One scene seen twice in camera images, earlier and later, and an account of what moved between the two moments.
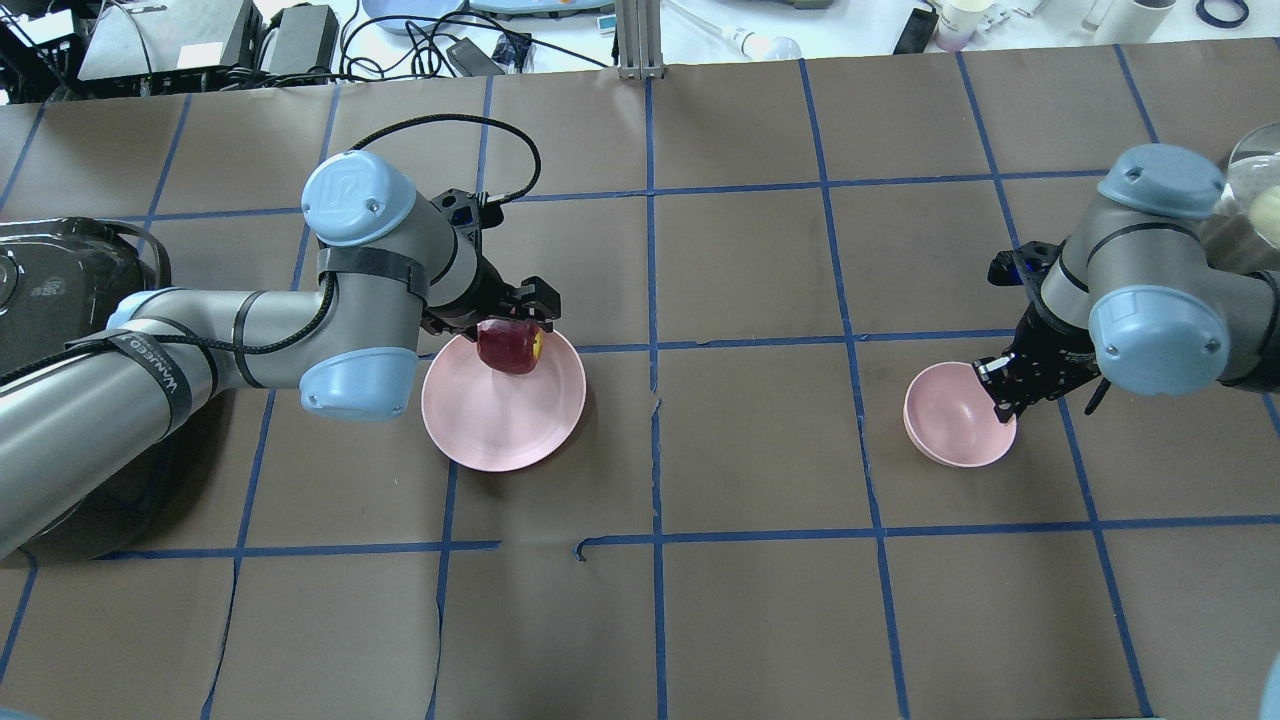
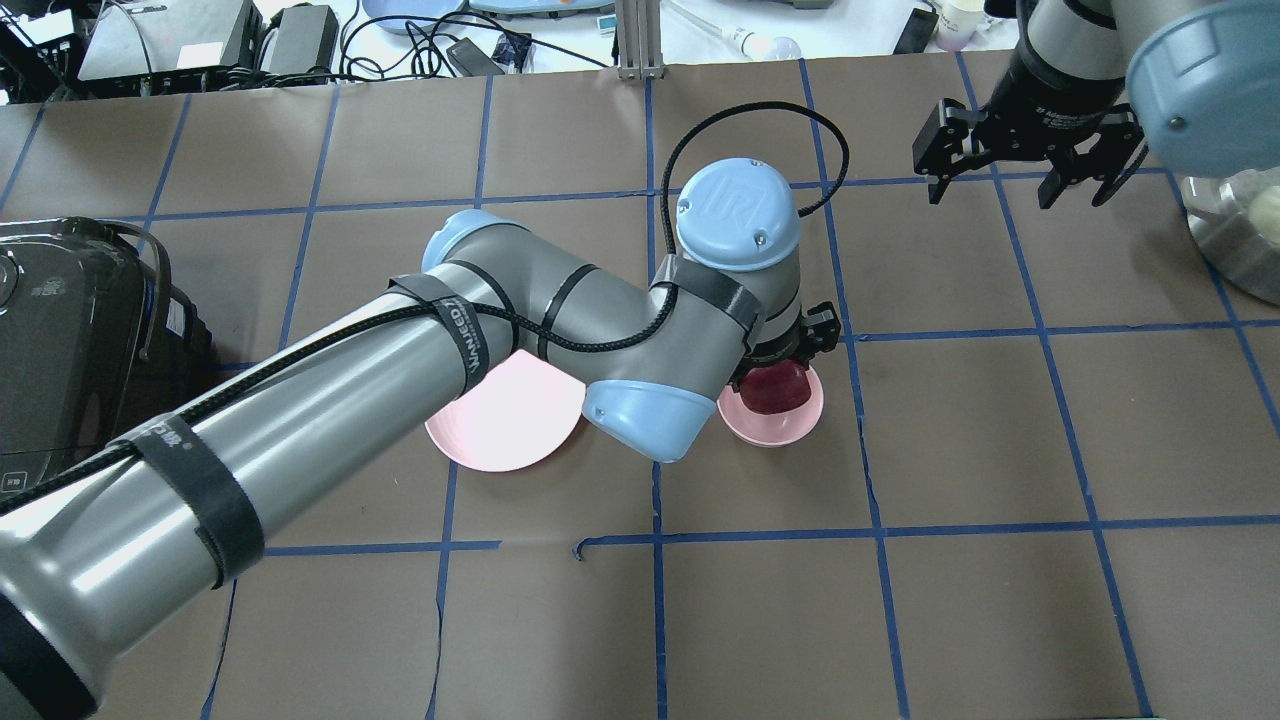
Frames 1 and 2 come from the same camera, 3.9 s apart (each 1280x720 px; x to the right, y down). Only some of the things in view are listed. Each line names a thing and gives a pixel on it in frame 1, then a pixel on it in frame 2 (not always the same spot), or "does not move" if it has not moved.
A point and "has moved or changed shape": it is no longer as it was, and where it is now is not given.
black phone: [917, 32] does not move
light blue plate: [410, 8] does not move
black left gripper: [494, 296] -> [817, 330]
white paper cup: [958, 21] does not move
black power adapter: [304, 40] does not move
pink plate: [499, 421] does not move
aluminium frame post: [640, 39] does not move
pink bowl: [952, 416] -> [775, 429]
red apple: [509, 346] has moved or changed shape
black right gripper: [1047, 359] -> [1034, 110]
